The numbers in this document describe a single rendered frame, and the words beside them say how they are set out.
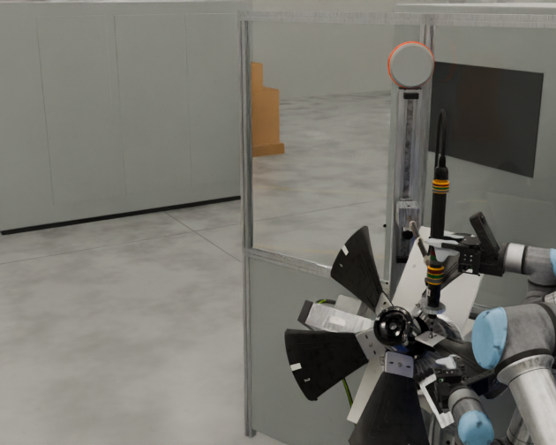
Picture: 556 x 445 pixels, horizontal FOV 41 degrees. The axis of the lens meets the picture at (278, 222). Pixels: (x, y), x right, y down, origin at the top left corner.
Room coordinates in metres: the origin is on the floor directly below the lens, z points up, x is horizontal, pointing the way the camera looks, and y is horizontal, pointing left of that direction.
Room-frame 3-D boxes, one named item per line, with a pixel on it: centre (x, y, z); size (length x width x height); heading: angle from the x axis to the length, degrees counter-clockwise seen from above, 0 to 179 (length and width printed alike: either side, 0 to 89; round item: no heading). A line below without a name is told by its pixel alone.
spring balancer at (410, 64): (2.61, -0.46, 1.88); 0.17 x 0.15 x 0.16; 52
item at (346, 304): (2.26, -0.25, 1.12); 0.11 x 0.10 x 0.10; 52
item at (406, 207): (2.52, -0.46, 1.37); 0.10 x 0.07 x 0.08; 177
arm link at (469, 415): (1.48, -0.44, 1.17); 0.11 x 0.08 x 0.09; 179
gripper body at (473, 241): (1.84, -0.54, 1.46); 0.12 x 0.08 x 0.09; 62
